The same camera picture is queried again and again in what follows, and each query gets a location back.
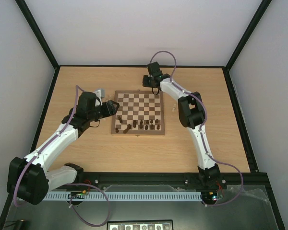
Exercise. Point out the small dark cylinder object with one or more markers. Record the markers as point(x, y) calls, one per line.
point(20, 225)

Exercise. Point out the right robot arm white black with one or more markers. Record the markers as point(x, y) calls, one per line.
point(192, 115)

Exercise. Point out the wooden chess board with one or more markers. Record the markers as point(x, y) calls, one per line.
point(138, 105)

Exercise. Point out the left circuit board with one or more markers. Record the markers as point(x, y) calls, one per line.
point(79, 194)

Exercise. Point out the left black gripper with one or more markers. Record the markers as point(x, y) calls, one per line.
point(110, 109)

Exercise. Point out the black aluminium frame rail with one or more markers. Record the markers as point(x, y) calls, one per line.
point(144, 178)

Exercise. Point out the grey slotted cable duct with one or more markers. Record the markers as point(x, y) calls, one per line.
point(126, 196)

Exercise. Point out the circuit board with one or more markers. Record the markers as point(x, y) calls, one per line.
point(214, 195)
point(79, 194)

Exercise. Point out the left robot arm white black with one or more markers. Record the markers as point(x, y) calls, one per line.
point(70, 129)

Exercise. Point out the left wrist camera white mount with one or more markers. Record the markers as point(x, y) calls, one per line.
point(100, 93)

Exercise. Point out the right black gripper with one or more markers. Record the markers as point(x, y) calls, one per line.
point(147, 81)

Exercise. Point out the right circuit board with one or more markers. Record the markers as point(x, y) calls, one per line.
point(214, 195)

